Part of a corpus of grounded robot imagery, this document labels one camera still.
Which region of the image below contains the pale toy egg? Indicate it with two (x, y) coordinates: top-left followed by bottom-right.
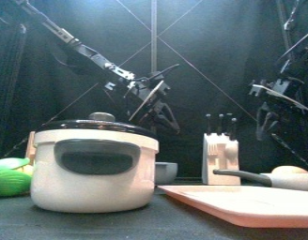
(271, 165), (308, 175)

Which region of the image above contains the black pot lid with knob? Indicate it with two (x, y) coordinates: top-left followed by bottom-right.
(36, 112), (159, 139)

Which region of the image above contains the white toy knife block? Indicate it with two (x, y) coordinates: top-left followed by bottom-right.
(200, 132), (241, 187)

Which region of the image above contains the small grey bowl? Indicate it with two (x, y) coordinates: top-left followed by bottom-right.
(153, 161), (179, 186)

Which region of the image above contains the grey toy frying pan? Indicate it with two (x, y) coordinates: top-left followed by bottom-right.
(212, 168), (308, 192)

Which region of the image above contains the pink plastic tray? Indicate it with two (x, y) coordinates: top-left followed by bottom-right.
(156, 184), (308, 229)

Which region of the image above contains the white toy cooking pot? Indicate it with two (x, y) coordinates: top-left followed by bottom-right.
(30, 128), (160, 215)

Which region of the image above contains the peach wooden toy piece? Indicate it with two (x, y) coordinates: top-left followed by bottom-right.
(25, 130), (38, 166)

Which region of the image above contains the green yellow toy corn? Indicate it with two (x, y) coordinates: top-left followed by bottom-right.
(0, 157), (34, 199)

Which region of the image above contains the black toy knife handle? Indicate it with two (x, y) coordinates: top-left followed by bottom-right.
(225, 112), (235, 134)
(217, 113), (225, 136)
(205, 113), (213, 136)
(229, 117), (239, 142)

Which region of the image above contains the thin diagonal frame wire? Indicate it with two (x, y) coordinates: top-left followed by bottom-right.
(1, 0), (204, 158)
(113, 0), (308, 172)

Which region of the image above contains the vertical metal frame pole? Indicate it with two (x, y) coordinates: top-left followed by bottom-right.
(151, 0), (159, 75)

